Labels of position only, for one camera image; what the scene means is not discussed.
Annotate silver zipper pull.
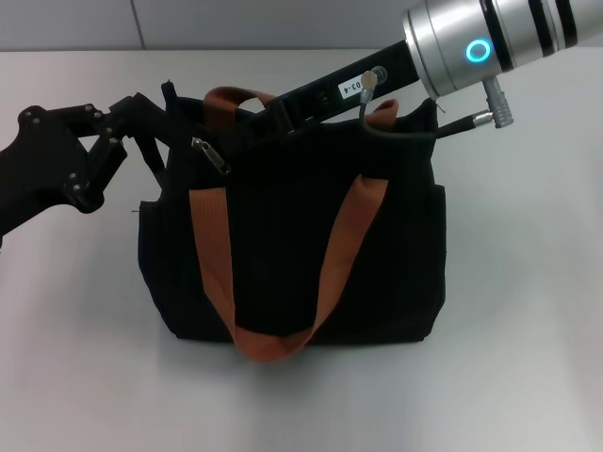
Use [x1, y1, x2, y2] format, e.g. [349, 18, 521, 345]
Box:
[189, 136, 234, 177]

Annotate right gripper cable silver plugs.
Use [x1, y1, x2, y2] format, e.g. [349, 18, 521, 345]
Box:
[357, 67, 514, 140]

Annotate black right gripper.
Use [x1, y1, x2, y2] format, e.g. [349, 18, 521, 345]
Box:
[234, 39, 421, 138]

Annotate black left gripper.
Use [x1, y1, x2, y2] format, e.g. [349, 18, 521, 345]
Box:
[0, 91, 169, 237]

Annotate black food bag brown straps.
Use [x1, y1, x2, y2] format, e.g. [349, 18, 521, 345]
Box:
[134, 79, 448, 366]

